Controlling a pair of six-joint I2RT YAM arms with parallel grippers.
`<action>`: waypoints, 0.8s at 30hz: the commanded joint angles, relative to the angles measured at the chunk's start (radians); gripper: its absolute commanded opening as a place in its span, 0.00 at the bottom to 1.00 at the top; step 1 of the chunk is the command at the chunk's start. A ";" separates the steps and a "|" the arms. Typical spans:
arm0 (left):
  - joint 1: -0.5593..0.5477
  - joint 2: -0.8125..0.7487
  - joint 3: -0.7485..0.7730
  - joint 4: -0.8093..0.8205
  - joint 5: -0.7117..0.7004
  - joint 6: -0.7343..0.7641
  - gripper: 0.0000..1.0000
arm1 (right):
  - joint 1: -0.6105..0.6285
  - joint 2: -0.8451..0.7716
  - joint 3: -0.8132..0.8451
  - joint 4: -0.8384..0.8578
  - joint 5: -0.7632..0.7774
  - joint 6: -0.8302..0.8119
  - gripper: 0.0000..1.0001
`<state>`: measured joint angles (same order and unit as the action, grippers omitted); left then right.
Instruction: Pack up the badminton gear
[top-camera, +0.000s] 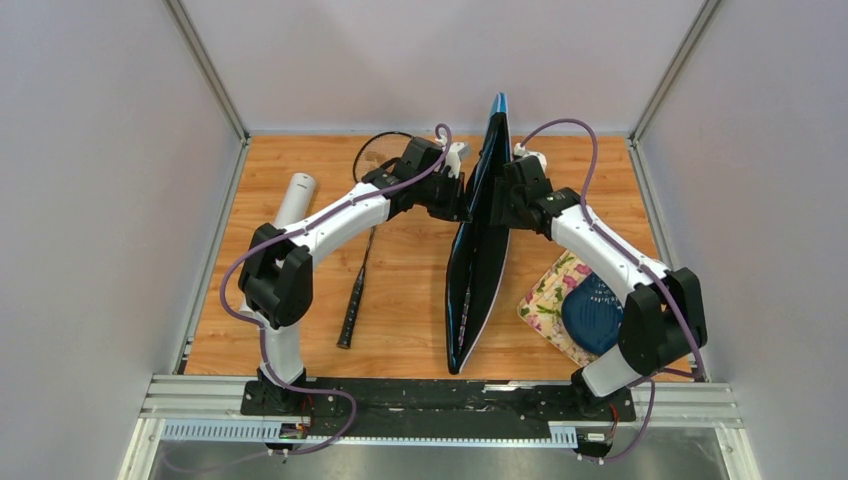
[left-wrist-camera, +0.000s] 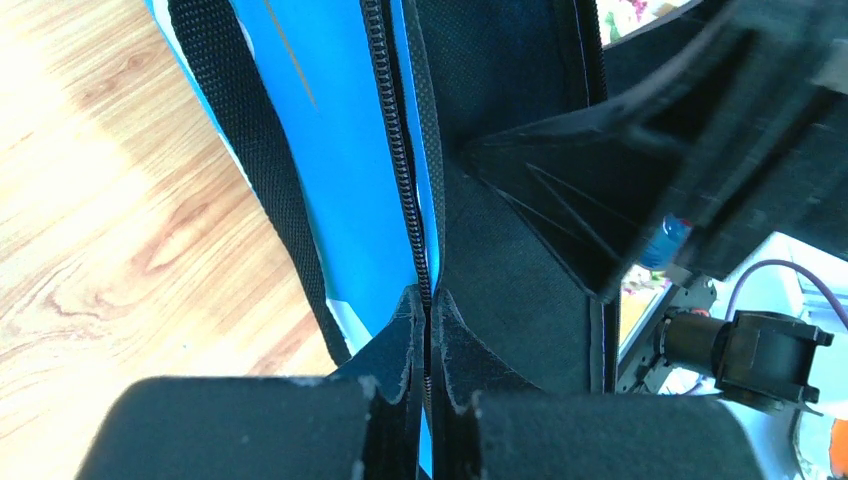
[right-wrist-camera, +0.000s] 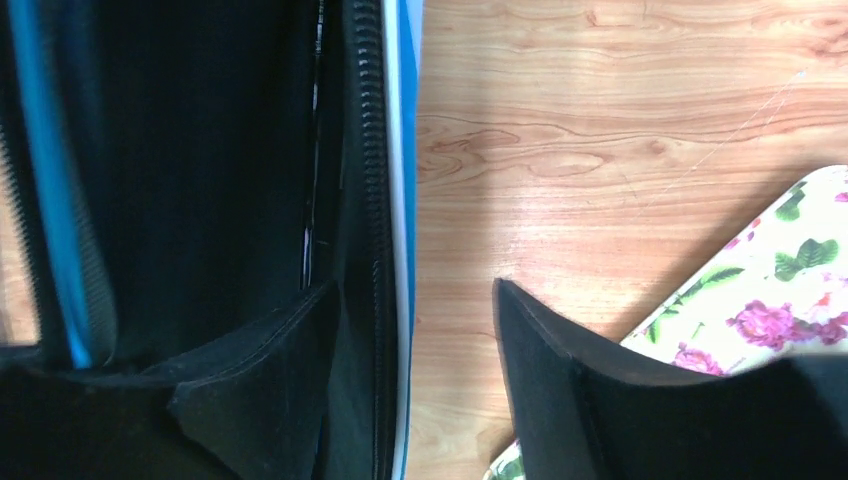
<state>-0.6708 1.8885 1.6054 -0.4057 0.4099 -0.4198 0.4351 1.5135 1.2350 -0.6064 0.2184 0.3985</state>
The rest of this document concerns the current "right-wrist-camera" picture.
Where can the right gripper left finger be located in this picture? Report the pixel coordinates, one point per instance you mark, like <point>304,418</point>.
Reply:
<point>248,405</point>

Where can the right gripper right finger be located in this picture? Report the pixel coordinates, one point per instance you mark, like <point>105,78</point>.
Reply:
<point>584,407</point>

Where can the blue racket cover bag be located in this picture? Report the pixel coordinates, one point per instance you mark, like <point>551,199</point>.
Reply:
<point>180,169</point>

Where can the floral tray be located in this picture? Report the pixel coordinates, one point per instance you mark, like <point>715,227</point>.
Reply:
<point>777,289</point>

